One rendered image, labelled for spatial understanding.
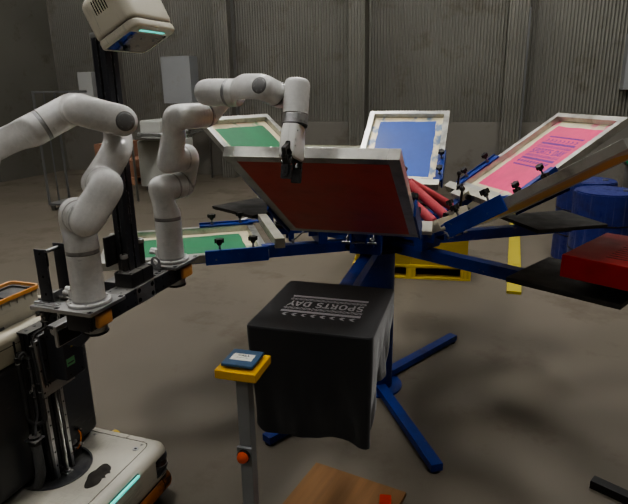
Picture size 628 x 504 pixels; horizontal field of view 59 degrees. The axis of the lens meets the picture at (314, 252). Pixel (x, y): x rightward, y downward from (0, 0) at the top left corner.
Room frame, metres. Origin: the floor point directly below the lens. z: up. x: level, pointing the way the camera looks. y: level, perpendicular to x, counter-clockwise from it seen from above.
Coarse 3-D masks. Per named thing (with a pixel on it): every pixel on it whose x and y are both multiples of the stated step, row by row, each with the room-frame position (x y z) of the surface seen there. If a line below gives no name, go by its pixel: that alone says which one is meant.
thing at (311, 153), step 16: (240, 160) 1.87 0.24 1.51; (256, 160) 1.85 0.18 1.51; (272, 160) 1.83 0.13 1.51; (304, 160) 1.79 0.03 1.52; (320, 160) 1.78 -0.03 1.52; (336, 160) 1.76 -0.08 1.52; (352, 160) 1.74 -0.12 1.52; (368, 160) 1.73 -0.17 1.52; (384, 160) 1.71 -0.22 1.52; (400, 160) 1.70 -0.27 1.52; (400, 176) 1.80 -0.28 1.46; (256, 192) 2.12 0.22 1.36; (400, 192) 1.92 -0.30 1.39; (272, 208) 2.26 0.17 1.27; (288, 224) 2.42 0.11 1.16
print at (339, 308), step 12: (300, 300) 2.02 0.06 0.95; (312, 300) 2.02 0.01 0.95; (324, 300) 2.02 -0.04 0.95; (336, 300) 2.02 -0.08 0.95; (348, 300) 2.02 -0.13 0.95; (360, 300) 2.01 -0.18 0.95; (288, 312) 1.91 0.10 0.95; (300, 312) 1.90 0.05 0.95; (312, 312) 1.90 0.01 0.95; (324, 312) 1.90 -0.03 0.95; (336, 312) 1.90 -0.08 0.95; (348, 312) 1.90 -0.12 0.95; (360, 312) 1.89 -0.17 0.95
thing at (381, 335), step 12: (384, 312) 1.90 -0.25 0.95; (384, 324) 1.91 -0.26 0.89; (372, 336) 1.69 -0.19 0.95; (384, 336) 1.96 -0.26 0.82; (384, 348) 1.98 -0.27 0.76; (384, 360) 1.97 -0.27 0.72; (384, 372) 1.96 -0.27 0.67; (372, 384) 1.69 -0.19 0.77; (372, 396) 1.72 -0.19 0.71; (372, 408) 1.77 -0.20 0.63; (372, 420) 1.78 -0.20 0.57
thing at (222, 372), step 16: (224, 368) 1.48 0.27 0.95; (240, 368) 1.48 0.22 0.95; (256, 368) 1.48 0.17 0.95; (240, 384) 1.50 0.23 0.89; (240, 400) 1.50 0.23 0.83; (240, 416) 1.50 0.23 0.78; (240, 432) 1.50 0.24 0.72; (240, 448) 1.49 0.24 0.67; (256, 464) 1.52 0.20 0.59; (256, 480) 1.52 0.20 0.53; (256, 496) 1.51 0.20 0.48
